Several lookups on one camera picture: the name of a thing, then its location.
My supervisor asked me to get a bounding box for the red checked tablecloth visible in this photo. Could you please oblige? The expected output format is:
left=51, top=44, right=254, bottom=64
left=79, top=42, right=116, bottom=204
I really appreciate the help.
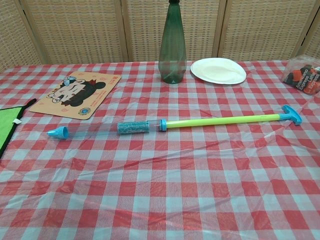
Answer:
left=0, top=59, right=320, bottom=240

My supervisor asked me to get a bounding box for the green plastic bottle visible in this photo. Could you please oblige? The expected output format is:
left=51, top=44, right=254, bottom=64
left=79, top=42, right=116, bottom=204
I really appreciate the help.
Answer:
left=158, top=0, right=188, bottom=85

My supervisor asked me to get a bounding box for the white paper plate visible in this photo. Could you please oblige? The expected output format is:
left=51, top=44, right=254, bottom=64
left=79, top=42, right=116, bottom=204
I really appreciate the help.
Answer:
left=190, top=57, right=247, bottom=85

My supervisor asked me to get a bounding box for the cartoon girl mouse pad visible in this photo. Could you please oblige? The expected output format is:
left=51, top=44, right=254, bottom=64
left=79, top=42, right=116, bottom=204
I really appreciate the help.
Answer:
left=29, top=70, right=123, bottom=120

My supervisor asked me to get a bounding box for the woven folding screen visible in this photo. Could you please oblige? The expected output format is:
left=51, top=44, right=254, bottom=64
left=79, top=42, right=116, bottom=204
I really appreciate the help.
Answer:
left=0, top=0, right=320, bottom=73

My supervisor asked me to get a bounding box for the green microfibre cloth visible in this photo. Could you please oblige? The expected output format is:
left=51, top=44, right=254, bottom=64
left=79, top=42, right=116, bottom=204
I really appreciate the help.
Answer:
left=0, top=98, right=37, bottom=160

